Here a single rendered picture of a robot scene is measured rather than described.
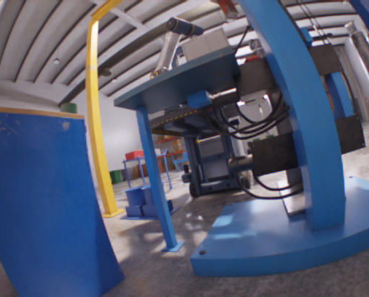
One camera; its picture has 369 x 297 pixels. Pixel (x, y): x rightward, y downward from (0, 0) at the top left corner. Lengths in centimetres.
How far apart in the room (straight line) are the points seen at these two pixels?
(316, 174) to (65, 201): 110
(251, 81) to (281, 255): 91
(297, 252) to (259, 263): 17
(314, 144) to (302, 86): 26
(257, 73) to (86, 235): 125
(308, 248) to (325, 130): 50
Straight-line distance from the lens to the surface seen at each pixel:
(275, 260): 81
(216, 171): 269
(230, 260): 83
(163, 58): 172
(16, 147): 80
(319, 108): 83
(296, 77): 84
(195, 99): 115
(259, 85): 105
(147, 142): 113
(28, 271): 83
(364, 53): 233
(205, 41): 92
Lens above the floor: 59
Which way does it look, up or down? 4 degrees up
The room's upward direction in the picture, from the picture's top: 13 degrees counter-clockwise
